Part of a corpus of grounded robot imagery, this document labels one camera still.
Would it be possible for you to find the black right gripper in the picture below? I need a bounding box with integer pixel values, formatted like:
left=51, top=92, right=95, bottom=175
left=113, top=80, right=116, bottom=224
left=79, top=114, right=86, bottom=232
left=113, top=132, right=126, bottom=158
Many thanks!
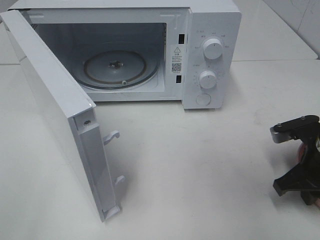
left=272, top=129, right=320, bottom=206

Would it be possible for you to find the white lower microwave knob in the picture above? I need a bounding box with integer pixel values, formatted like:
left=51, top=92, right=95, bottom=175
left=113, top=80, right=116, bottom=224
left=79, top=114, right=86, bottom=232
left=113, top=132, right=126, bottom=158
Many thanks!
left=199, top=70, right=217, bottom=89

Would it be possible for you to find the white microwave door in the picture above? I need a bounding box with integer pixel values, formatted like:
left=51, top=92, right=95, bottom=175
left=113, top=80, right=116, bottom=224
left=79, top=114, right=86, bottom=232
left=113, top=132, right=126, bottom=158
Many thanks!
left=0, top=10, right=125, bottom=221

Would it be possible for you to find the white round door-release button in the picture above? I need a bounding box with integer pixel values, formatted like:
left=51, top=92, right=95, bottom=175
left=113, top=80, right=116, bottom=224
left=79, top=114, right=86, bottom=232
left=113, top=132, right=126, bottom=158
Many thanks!
left=196, top=93, right=211, bottom=106

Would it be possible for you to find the pink round plate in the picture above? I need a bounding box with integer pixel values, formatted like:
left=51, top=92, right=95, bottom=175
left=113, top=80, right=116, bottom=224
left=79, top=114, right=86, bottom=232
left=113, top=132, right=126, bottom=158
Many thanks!
left=296, top=143, right=306, bottom=164

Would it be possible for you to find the white warning label sticker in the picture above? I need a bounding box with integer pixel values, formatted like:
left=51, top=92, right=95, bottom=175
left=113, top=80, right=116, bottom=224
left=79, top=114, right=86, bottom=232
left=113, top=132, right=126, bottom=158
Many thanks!
left=169, top=44, right=185, bottom=74

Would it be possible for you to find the white upper microwave knob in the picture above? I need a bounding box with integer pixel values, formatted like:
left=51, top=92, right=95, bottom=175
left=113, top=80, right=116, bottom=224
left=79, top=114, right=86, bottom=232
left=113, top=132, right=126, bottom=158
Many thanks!
left=202, top=37, right=224, bottom=60

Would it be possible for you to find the glass microwave turntable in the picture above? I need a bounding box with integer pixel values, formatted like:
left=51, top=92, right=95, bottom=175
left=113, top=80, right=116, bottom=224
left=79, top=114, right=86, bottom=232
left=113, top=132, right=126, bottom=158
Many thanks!
left=71, top=41, right=164, bottom=90

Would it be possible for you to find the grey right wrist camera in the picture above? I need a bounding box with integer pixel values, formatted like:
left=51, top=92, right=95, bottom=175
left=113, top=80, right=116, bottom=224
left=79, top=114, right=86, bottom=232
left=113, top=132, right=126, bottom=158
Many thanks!
left=270, top=115, right=320, bottom=144

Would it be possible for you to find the white microwave knob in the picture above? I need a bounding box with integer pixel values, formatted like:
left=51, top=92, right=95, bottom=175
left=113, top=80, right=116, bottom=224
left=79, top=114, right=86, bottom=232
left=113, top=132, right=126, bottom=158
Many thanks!
left=202, top=37, right=224, bottom=60
left=199, top=70, right=217, bottom=89

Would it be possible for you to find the white microwave oven body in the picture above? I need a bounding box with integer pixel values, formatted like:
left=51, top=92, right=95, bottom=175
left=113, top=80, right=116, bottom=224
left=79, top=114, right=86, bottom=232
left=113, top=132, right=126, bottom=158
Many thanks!
left=5, top=0, right=242, bottom=110

